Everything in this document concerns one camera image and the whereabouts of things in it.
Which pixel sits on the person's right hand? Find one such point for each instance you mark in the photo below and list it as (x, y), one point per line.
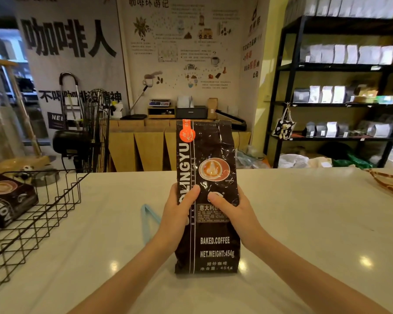
(242, 222)

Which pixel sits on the person's left hand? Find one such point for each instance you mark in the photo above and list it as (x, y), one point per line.
(173, 219)

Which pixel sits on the person's right thumb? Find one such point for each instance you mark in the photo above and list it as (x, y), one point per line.
(220, 201)

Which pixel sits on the person's left thumb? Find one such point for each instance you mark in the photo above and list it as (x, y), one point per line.
(190, 195)

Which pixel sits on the tall black coffee bag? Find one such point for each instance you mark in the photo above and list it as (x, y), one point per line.
(209, 153)

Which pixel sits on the person's left forearm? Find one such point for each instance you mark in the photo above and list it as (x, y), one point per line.
(127, 277)

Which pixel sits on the person's right forearm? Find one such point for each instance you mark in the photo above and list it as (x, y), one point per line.
(308, 277)

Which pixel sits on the clear plastic bag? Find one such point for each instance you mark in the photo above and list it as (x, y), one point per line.
(249, 160)

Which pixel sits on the wooden counter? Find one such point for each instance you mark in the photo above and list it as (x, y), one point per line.
(150, 147)

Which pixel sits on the black bag sealer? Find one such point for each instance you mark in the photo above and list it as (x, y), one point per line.
(232, 120)

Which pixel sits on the white plastic bag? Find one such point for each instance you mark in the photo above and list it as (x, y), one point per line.
(293, 161)

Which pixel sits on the small wooden shelf box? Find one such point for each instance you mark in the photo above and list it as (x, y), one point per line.
(161, 112)

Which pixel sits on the brown cardboard box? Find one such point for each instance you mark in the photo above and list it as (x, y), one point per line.
(212, 108)

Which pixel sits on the white paper bags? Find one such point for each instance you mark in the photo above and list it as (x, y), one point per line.
(184, 101)

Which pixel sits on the hanging tote bag with bear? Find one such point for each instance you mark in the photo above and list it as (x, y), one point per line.
(283, 127)

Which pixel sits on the digital scale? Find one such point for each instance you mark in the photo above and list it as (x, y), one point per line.
(159, 102)

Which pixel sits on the white box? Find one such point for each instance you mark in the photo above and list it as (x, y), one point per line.
(117, 111)

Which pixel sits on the dark grey pouch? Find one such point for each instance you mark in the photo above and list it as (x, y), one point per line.
(309, 129)
(321, 129)

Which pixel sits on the black standing fan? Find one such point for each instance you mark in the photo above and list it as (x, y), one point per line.
(75, 142)

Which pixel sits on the white pouch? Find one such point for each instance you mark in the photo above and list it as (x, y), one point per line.
(331, 129)

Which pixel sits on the grey coffee bag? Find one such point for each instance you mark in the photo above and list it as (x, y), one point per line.
(301, 95)

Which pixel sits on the green plastic bag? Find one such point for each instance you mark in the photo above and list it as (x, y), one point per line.
(352, 160)

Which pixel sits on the white coffee bag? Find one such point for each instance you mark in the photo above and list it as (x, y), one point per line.
(314, 94)
(326, 94)
(339, 94)

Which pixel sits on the illustrated coffee poster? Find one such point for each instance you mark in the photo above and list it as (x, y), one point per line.
(183, 45)

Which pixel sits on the narrow poster with red characters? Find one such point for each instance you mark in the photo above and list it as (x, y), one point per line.
(253, 52)

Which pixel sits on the metal hand truck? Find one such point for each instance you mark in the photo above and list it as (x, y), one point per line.
(68, 101)

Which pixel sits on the black metal shelf rack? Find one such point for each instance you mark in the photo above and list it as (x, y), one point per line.
(294, 67)

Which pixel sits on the small panda toy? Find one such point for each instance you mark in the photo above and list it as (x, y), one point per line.
(23, 173)

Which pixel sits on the silver grey pouch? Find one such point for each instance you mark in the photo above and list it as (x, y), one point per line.
(380, 130)

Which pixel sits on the row of small white bags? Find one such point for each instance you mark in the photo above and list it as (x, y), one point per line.
(347, 54)

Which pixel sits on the banner with large black characters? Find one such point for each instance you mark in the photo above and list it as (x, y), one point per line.
(68, 39)

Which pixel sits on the glass cylinder with wooden stand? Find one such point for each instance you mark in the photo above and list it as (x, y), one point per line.
(3, 120)

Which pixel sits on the row of large white bags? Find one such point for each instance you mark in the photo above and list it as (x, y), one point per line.
(340, 4)

